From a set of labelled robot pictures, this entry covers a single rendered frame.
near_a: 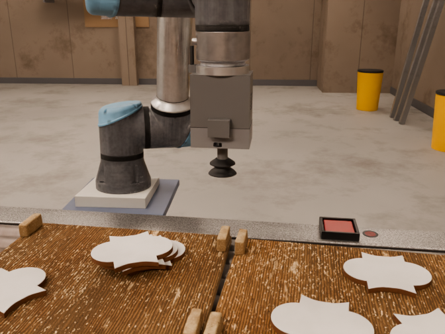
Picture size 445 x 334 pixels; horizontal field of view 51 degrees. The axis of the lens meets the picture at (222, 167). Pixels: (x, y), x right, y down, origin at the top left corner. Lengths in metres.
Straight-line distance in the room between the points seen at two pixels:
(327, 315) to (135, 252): 0.33
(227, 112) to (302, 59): 8.93
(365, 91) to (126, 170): 6.15
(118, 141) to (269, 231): 0.48
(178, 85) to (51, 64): 9.21
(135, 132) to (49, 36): 9.14
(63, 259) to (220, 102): 0.42
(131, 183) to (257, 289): 0.60
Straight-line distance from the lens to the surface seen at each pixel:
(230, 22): 0.64
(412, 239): 1.04
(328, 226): 1.01
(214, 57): 0.64
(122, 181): 1.26
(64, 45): 10.23
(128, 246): 0.84
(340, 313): 0.71
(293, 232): 1.00
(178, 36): 1.15
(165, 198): 1.29
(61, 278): 0.83
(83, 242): 0.94
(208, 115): 0.66
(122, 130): 1.24
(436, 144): 5.37
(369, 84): 7.18
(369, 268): 0.84
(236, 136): 0.66
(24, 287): 0.81
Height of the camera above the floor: 1.35
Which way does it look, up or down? 18 degrees down
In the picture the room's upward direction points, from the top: straight up
